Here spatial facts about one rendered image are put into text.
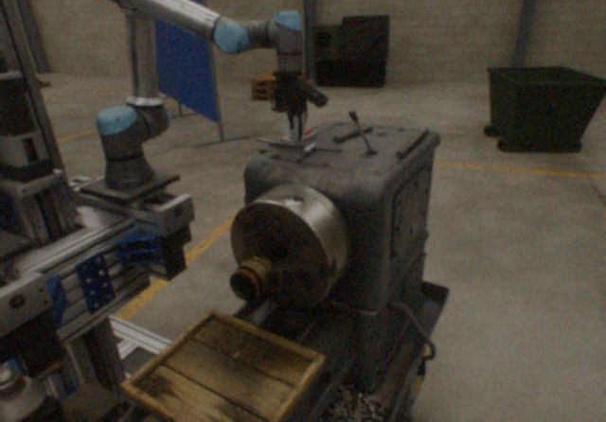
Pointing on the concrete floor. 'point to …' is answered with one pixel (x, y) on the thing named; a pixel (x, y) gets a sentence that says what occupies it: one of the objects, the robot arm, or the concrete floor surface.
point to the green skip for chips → (542, 107)
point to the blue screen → (187, 56)
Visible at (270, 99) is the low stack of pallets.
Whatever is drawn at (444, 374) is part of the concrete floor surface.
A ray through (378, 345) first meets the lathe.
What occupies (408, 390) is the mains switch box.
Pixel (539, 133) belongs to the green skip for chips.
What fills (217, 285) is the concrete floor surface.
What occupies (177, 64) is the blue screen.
